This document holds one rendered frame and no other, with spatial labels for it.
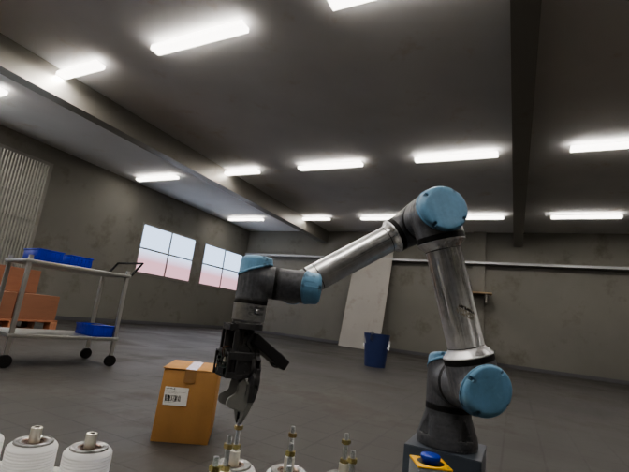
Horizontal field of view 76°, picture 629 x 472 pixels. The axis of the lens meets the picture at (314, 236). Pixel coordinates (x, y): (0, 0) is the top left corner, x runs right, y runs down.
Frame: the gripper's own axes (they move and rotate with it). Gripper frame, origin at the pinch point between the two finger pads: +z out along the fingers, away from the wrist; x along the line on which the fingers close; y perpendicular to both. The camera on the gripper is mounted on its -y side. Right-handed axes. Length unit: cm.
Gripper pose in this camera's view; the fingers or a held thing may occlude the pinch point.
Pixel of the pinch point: (241, 416)
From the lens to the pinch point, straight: 98.8
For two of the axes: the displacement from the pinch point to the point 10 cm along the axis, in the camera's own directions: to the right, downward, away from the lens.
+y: -8.0, -2.1, -5.6
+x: 5.9, -1.0, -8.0
